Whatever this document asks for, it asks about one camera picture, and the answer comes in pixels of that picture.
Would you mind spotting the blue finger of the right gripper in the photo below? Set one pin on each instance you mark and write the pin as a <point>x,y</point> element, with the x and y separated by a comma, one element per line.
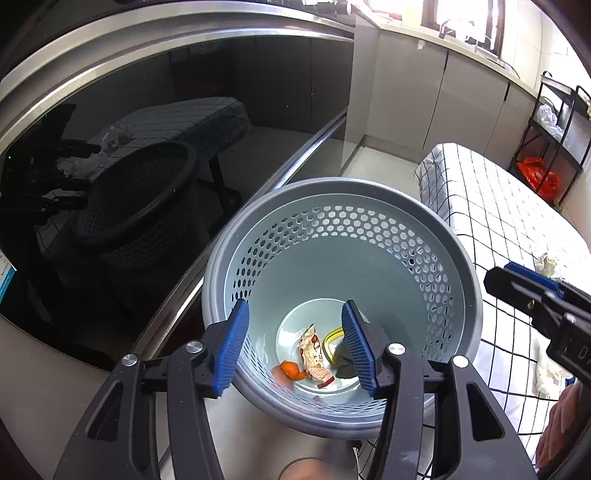
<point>517,291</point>
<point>547,283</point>

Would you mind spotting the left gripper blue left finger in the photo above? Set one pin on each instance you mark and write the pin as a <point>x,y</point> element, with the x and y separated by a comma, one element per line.
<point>224,342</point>

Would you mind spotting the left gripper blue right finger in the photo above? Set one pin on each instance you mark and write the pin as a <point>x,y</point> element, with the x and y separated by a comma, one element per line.
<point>367,343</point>

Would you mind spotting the red white snack wrapper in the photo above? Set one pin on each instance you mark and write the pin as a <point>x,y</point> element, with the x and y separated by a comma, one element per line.
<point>310,348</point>

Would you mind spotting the orange peel piece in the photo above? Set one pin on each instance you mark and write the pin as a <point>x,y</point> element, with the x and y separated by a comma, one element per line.
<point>288,371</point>

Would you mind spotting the checkered paper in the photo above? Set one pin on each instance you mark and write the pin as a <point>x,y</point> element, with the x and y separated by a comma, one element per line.
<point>548,267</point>

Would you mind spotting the yellow plastic lid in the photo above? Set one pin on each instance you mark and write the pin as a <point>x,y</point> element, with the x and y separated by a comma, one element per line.
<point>335,348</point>

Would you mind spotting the grey perforated trash basket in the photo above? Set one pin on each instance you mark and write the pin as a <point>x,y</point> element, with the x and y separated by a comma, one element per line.
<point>298,254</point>

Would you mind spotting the grey kitchen cabinets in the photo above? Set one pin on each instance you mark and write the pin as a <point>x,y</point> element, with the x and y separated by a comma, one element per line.
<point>411,91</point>

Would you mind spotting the person right hand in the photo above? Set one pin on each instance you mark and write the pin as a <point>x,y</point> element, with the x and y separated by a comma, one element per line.
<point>562,417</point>

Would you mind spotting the white checkered tablecloth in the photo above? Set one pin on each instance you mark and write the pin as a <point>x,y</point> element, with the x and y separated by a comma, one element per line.
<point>500,220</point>

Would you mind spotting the black metal shelf rack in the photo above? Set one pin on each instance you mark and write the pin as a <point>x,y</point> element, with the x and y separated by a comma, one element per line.
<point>555,146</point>

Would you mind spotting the clear plastic bags on shelf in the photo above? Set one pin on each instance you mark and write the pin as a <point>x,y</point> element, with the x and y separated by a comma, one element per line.
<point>546,117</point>

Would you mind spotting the black built-in oven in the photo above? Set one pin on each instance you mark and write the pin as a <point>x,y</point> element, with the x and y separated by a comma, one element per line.
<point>132,131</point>

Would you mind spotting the white energy label sticker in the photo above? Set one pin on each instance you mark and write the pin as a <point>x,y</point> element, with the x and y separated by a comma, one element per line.
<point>7,272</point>

